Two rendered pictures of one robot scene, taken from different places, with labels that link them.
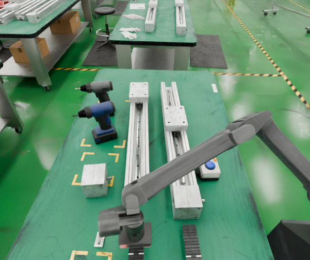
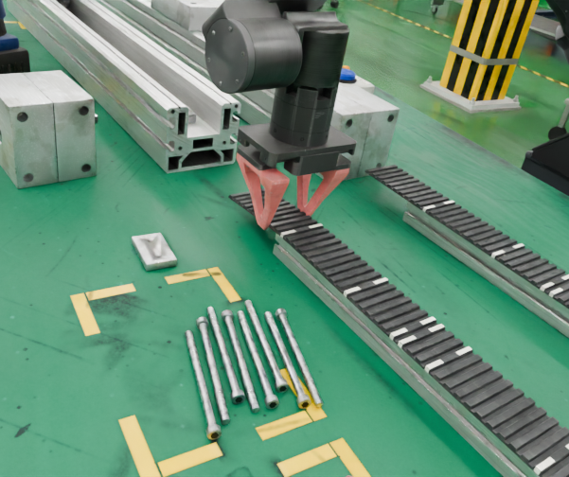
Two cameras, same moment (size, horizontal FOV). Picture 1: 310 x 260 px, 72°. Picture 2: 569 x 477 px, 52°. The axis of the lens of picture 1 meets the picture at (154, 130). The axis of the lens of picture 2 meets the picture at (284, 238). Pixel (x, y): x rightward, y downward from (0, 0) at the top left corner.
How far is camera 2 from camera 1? 0.63 m
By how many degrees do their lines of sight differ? 31
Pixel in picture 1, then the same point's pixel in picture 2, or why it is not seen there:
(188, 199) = (359, 103)
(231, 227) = (458, 173)
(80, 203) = (6, 202)
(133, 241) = (312, 138)
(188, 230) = (386, 175)
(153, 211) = not seen: hidden behind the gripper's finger
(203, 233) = not seen: hidden behind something
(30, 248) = not seen: outside the picture
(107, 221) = (255, 19)
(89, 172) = (17, 84)
